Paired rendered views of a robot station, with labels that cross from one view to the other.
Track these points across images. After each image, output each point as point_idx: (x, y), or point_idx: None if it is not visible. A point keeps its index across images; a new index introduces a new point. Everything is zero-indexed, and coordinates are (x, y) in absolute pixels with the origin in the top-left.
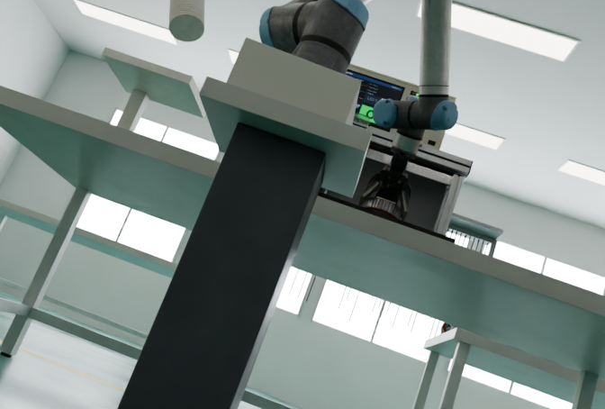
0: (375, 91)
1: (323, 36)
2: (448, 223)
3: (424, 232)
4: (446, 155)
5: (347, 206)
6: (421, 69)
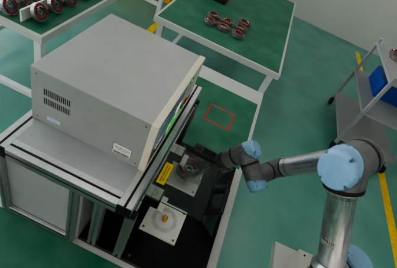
0: (175, 108)
1: None
2: (189, 125)
3: (237, 186)
4: (196, 98)
5: (228, 221)
6: (298, 175)
